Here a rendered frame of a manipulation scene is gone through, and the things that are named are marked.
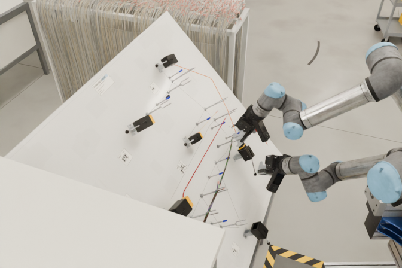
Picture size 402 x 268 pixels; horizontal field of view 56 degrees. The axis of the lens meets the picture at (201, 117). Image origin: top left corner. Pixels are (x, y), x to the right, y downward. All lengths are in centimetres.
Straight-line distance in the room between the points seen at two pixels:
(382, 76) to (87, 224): 110
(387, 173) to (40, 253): 97
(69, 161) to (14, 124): 290
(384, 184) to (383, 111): 300
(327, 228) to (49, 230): 252
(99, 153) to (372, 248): 220
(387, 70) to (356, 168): 38
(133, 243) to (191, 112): 112
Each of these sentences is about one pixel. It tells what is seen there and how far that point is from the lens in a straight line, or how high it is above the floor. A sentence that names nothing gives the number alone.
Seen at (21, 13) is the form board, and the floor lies 79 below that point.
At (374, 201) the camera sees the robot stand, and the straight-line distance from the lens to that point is 182.
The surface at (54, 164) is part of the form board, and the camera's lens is 126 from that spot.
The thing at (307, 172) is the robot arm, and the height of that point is 128.
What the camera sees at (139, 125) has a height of 151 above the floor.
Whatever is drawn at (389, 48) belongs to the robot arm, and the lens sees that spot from 156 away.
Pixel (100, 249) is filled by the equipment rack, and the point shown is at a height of 185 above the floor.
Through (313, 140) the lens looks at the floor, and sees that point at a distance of 366.
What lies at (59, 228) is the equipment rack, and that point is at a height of 185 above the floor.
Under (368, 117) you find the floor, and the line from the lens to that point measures 412.
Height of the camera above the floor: 239
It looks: 39 degrees down
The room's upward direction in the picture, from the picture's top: 1 degrees counter-clockwise
